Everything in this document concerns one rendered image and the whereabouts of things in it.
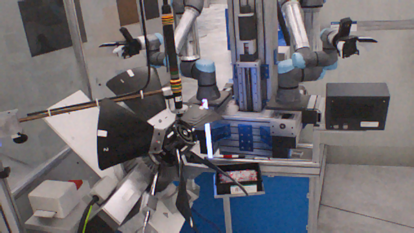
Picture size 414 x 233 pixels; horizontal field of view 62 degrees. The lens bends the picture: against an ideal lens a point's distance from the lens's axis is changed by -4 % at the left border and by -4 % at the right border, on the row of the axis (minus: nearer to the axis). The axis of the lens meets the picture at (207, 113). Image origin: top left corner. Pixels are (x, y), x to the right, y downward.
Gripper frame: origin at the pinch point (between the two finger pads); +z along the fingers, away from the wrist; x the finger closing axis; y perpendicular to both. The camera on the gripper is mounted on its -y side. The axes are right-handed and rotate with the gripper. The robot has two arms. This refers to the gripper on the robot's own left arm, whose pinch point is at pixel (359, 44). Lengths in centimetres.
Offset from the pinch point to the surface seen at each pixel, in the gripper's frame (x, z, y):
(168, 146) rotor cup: 81, 15, 16
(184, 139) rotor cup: 75, 15, 14
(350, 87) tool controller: 1.0, -10.3, 21.2
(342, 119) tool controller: 7.0, -7.6, 34.4
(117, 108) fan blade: 92, 24, -6
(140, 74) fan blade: 88, -9, -7
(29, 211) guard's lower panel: 154, -2, 39
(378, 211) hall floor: -41, -72, 153
